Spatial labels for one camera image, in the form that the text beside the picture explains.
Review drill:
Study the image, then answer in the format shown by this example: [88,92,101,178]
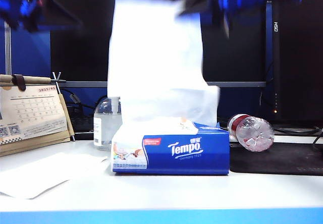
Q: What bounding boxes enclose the flat white paper sheet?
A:
[0,152,109,200]

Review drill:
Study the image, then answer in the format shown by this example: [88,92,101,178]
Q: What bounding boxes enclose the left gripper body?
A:
[0,0,45,33]

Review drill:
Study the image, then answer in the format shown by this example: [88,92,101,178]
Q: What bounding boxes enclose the black desk cable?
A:
[274,125,323,154]

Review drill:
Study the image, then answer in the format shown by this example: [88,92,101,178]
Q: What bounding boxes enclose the white facial tissue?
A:
[121,84,221,129]
[107,0,208,123]

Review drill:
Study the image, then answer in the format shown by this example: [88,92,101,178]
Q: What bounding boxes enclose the large black monitor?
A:
[49,0,267,88]

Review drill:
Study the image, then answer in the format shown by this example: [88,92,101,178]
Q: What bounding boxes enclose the black keyboard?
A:
[70,115,95,134]

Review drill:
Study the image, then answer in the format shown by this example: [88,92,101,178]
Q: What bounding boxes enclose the clear alcohol pump bottle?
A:
[93,96,122,151]

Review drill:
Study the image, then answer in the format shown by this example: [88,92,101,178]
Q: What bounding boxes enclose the black HSD monitor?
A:
[272,0,323,128]

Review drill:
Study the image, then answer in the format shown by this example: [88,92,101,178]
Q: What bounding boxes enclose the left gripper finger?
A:
[37,0,84,30]

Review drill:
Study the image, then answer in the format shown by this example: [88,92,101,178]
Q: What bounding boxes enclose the beige desk calendar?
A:
[0,84,73,158]

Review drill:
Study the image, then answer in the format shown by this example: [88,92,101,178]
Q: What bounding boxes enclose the metal calendar stand rod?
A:
[52,72,76,142]

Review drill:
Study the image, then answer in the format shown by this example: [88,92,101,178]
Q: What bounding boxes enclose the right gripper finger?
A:
[219,6,231,39]
[176,0,211,15]

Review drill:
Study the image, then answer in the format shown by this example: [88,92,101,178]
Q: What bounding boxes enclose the wooden pen with brown strap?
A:
[0,74,67,91]

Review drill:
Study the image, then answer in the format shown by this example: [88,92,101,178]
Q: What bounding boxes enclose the black cable with ferrite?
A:
[62,89,109,110]

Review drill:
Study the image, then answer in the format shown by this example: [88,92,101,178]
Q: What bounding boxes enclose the red-capped plastic water bottle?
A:
[227,113,275,153]

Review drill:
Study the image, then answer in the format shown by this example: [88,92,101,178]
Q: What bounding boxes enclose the blue Tempo tissue pack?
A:
[111,119,231,177]

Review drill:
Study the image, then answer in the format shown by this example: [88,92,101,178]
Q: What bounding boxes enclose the black mouse mat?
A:
[229,142,323,176]

